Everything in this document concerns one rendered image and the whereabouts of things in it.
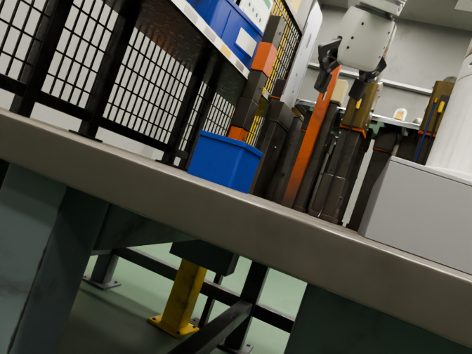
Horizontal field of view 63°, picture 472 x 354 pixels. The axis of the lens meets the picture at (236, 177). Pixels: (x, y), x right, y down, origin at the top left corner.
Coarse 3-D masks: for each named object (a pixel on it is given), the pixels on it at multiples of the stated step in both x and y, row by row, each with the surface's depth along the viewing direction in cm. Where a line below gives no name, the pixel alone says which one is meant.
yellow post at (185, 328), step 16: (288, 16) 178; (256, 128) 184; (192, 272) 174; (176, 288) 176; (192, 288) 174; (176, 304) 175; (192, 304) 179; (160, 320) 177; (176, 320) 173; (176, 336) 168
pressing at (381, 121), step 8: (296, 104) 111; (304, 104) 109; (312, 104) 108; (304, 112) 120; (336, 120) 118; (376, 120) 100; (384, 120) 99; (392, 120) 98; (400, 120) 98; (336, 128) 126; (376, 128) 111; (392, 128) 106; (400, 128) 103; (408, 128) 101; (416, 128) 96; (400, 136) 111
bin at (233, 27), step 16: (192, 0) 102; (208, 0) 99; (224, 0) 98; (208, 16) 98; (224, 16) 99; (240, 16) 104; (224, 32) 101; (240, 32) 106; (256, 32) 111; (240, 48) 107; (256, 48) 113
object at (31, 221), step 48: (0, 192) 39; (48, 192) 38; (0, 240) 39; (48, 240) 37; (96, 240) 45; (144, 240) 55; (192, 240) 156; (0, 288) 38; (48, 288) 39; (0, 336) 37; (48, 336) 42; (192, 336) 118; (240, 336) 175
